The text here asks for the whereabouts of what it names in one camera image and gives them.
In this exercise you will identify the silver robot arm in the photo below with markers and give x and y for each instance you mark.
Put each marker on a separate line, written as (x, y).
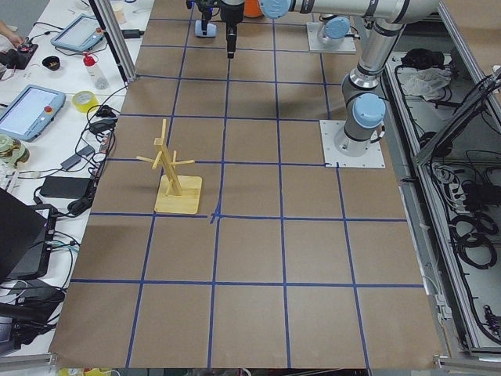
(333, 27)
(364, 109)

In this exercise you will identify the clear bottle red cap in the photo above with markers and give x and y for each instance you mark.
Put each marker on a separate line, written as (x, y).
(96, 74)

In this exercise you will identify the wooden cup rack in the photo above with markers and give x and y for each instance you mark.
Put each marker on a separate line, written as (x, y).
(177, 194)

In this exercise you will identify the black power adapter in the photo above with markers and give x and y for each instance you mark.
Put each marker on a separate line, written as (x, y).
(65, 187)

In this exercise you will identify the upper teach pendant tablet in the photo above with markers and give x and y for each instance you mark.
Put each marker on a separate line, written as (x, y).
(80, 35)

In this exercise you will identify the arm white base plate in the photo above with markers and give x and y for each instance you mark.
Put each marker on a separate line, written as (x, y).
(319, 42)
(339, 151)

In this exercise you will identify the black bowl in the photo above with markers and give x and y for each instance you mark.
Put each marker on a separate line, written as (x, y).
(52, 63)

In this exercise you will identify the aluminium frame rail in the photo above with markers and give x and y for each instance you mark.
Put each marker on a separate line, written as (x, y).
(104, 13)

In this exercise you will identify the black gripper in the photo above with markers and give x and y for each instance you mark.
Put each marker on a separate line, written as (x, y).
(230, 15)
(206, 15)

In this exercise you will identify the yellow tape roll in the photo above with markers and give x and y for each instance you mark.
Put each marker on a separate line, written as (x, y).
(85, 101)

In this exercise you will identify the light blue plastic cup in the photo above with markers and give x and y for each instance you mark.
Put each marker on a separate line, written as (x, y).
(205, 29)

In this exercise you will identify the orange cylindrical can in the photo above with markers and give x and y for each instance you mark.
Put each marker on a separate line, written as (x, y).
(252, 9)

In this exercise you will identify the lower teach pendant tablet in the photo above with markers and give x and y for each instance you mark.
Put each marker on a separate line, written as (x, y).
(31, 111)

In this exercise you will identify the black laptop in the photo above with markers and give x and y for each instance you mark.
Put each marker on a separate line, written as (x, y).
(26, 233)

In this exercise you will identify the teach pendant tablet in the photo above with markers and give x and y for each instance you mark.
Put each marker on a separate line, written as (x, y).
(31, 111)
(80, 35)

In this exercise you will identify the white crumpled cloth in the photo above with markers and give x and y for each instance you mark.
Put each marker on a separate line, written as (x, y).
(429, 83)

